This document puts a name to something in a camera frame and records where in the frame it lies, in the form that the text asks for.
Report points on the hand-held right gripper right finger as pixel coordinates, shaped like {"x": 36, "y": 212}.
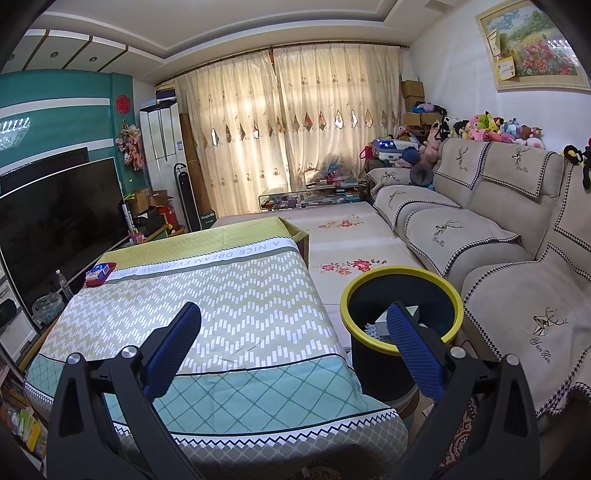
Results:
{"x": 411, "y": 346}

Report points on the glass coffee table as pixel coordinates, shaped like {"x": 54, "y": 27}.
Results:
{"x": 314, "y": 196}

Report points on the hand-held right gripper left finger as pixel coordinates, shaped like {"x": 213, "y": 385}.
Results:
{"x": 173, "y": 344}

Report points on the row of plush toys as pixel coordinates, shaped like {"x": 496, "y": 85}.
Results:
{"x": 485, "y": 127}

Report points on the cream embroidered curtain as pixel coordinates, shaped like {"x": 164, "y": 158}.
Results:
{"x": 337, "y": 92}
{"x": 231, "y": 138}

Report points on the black and yellow plush toy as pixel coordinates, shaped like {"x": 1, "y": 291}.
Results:
{"x": 582, "y": 161}

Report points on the blue and white packet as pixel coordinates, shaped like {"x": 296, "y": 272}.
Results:
{"x": 97, "y": 271}

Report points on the grey neck pillow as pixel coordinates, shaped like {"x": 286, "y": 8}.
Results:
{"x": 422, "y": 175}

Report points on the stack of cardboard boxes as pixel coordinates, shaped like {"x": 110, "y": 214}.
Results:
{"x": 412, "y": 99}

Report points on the black flat television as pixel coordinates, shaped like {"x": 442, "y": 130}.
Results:
{"x": 55, "y": 230}

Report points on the beige sofa with covers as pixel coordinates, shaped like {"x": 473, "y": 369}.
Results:
{"x": 461, "y": 240}

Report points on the red and blue packet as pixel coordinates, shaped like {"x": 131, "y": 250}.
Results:
{"x": 112, "y": 267}

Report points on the black tower fan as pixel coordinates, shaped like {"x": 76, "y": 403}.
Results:
{"x": 184, "y": 198}

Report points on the floral cream sheet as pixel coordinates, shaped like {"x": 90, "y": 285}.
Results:
{"x": 351, "y": 230}

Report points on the white drawer cabinet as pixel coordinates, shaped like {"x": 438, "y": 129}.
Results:
{"x": 16, "y": 323}

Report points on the artificial flower decoration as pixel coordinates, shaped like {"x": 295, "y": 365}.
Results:
{"x": 130, "y": 145}

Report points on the red round wall ornament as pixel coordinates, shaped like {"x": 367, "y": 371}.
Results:
{"x": 122, "y": 103}

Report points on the stack of books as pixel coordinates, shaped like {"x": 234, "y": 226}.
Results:
{"x": 23, "y": 415}

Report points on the dark green box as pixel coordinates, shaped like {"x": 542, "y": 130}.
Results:
{"x": 207, "y": 220}

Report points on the clear water bottle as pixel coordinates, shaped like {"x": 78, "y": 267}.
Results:
{"x": 64, "y": 286}

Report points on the yellow rimmed dark bin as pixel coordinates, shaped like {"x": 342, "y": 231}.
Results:
{"x": 369, "y": 369}

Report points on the framed flower picture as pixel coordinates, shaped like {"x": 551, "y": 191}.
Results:
{"x": 535, "y": 50}

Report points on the white patterned box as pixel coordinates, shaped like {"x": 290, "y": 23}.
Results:
{"x": 381, "y": 321}

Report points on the red box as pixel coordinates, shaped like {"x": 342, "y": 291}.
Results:
{"x": 167, "y": 216}

